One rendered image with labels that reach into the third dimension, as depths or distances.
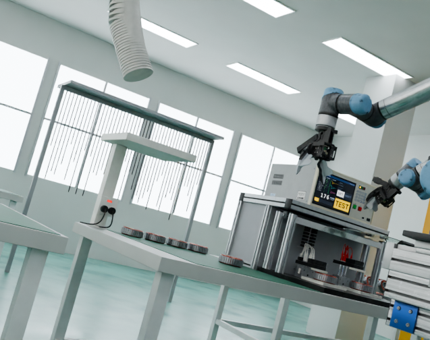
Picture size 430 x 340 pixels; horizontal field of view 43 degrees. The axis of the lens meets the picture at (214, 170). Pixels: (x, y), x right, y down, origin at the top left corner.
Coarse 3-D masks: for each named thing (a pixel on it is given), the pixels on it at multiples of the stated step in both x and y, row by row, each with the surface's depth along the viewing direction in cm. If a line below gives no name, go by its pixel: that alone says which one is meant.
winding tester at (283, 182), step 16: (272, 176) 298; (288, 176) 286; (304, 176) 275; (336, 176) 274; (272, 192) 294; (288, 192) 283; (304, 192) 272; (368, 192) 285; (352, 208) 280; (368, 208) 286; (368, 224) 286
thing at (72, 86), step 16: (96, 96) 564; (112, 96) 549; (64, 112) 550; (80, 112) 558; (96, 112) 566; (128, 112) 583; (144, 112) 578; (48, 128) 543; (144, 128) 594; (176, 128) 612; (192, 128) 597; (112, 144) 577; (176, 144) 614; (192, 144) 625; (96, 160) 569; (128, 160) 587; (208, 160) 634; (80, 176) 561; (144, 176) 596; (192, 176) 626; (32, 192) 536; (160, 192) 606; (176, 192) 616; (192, 208) 628
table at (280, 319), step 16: (224, 288) 454; (384, 288) 448; (224, 304) 455; (288, 304) 390; (224, 320) 456; (208, 336) 453; (240, 336) 418; (272, 336) 388; (304, 336) 500; (320, 336) 513
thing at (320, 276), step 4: (316, 272) 254; (316, 276) 253; (320, 276) 251; (324, 276) 250; (328, 276) 251; (332, 276) 251; (320, 280) 251; (324, 280) 250; (328, 280) 250; (332, 280) 250; (336, 280) 252; (332, 284) 252
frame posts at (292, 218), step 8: (280, 216) 264; (296, 216) 256; (280, 224) 264; (288, 224) 257; (272, 232) 264; (288, 232) 254; (272, 240) 263; (288, 240) 255; (272, 248) 262; (288, 248) 255; (368, 248) 296; (384, 248) 287; (272, 256) 263; (280, 256) 255; (360, 256) 296; (368, 256) 295; (376, 256) 287; (264, 264) 263; (280, 264) 253; (376, 264) 286; (280, 272) 253; (376, 272) 284; (360, 280) 294; (376, 280) 285; (376, 288) 285
